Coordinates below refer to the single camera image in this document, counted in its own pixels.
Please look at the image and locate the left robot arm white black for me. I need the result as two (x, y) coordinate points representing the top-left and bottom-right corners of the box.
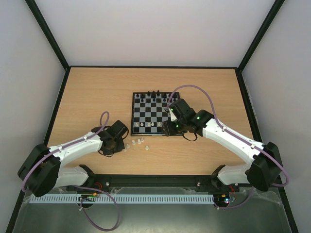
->
(17, 120), (129, 197)

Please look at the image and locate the black aluminium frame rail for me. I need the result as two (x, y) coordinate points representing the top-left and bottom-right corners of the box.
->
(65, 174), (282, 194)

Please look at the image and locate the white slotted cable duct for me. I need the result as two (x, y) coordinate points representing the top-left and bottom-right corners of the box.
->
(29, 194), (214, 204)

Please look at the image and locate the black white chess board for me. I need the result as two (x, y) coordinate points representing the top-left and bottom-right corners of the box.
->
(130, 90), (172, 136)

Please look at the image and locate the metal sheet front panel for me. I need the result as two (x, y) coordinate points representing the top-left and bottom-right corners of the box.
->
(13, 196), (291, 233)

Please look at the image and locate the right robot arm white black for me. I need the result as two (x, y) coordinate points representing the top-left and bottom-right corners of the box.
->
(162, 99), (281, 192)

